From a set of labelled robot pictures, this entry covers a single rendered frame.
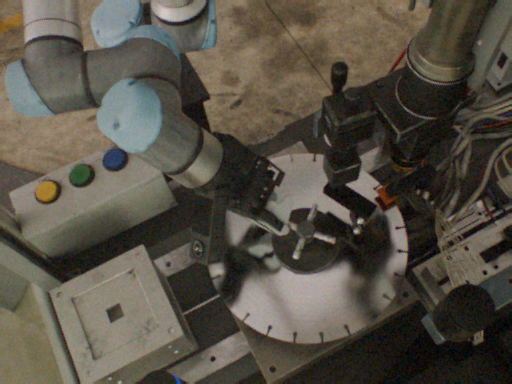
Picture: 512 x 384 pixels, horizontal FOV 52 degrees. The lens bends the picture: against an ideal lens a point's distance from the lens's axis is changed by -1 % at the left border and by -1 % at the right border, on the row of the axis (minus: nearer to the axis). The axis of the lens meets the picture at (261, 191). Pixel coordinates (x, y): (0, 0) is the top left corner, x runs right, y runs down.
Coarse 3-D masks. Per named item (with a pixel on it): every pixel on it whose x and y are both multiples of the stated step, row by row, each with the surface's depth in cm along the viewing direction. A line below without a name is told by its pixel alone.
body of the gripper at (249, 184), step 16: (224, 144) 69; (240, 144) 71; (224, 160) 68; (240, 160) 72; (256, 160) 73; (224, 176) 68; (240, 176) 73; (256, 176) 72; (272, 176) 76; (240, 192) 72; (256, 192) 73; (240, 208) 72; (256, 208) 73
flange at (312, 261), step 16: (304, 208) 88; (320, 224) 86; (272, 240) 86; (288, 240) 85; (320, 240) 85; (336, 240) 85; (288, 256) 84; (304, 256) 84; (320, 256) 84; (304, 272) 83
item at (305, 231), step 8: (312, 208) 83; (312, 216) 83; (288, 224) 82; (296, 224) 82; (304, 224) 82; (312, 224) 82; (296, 232) 82; (304, 232) 81; (312, 232) 81; (320, 232) 81; (304, 240) 81; (328, 240) 81; (296, 248) 81; (296, 256) 80
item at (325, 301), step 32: (288, 160) 93; (320, 160) 92; (288, 192) 90; (320, 192) 90; (352, 224) 87; (384, 224) 87; (224, 256) 86; (256, 256) 86; (352, 256) 84; (384, 256) 84; (224, 288) 84; (256, 288) 83; (288, 288) 83; (320, 288) 83; (352, 288) 82; (384, 288) 82; (256, 320) 81; (288, 320) 81; (320, 320) 80; (352, 320) 80
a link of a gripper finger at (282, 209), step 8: (272, 200) 77; (288, 200) 80; (264, 208) 77; (272, 208) 78; (280, 208) 79; (288, 208) 80; (280, 216) 79; (288, 216) 81; (264, 224) 78; (280, 232) 79; (288, 232) 82
